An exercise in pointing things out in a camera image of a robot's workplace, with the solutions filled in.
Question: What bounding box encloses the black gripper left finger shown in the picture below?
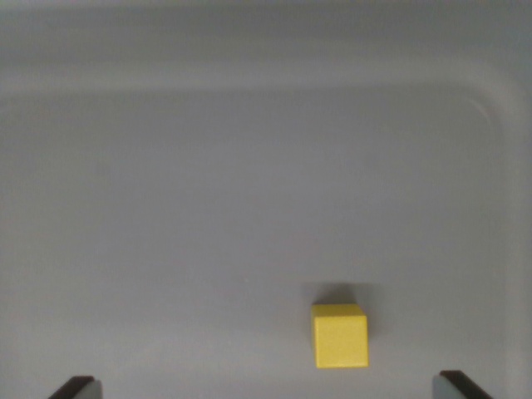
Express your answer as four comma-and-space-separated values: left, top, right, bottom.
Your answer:
47, 375, 103, 399

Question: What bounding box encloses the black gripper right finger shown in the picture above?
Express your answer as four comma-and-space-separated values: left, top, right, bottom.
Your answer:
431, 369, 495, 399

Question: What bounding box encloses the yellow cube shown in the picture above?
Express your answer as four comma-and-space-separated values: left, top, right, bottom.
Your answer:
310, 303, 370, 369

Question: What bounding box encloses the grey plastic tray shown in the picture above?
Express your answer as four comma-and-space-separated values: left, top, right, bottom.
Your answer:
0, 0, 532, 399

